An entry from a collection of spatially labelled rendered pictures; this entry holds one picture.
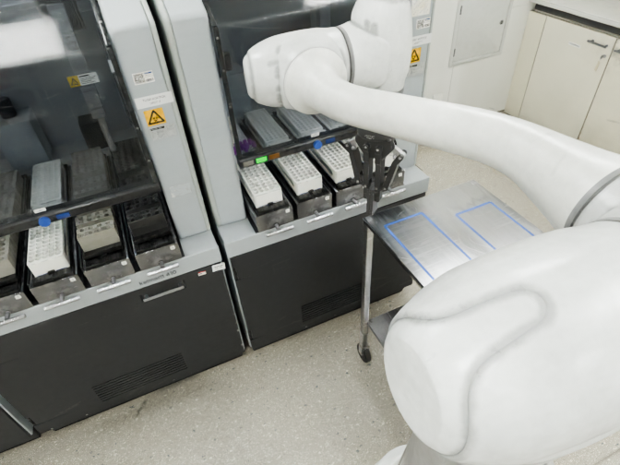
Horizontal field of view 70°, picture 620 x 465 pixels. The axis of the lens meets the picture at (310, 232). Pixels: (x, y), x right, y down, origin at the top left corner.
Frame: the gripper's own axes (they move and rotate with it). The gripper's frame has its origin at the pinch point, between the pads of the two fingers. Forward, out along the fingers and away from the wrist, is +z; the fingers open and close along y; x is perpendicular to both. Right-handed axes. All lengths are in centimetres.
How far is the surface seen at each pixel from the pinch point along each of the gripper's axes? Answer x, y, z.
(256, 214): 17, -49, 35
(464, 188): 59, 11, 33
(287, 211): 25, -41, 37
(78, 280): -31, -82, 38
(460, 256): 25.6, 18.3, 33.1
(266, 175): 31, -53, 29
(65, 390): -50, -96, 86
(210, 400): -19, -60, 115
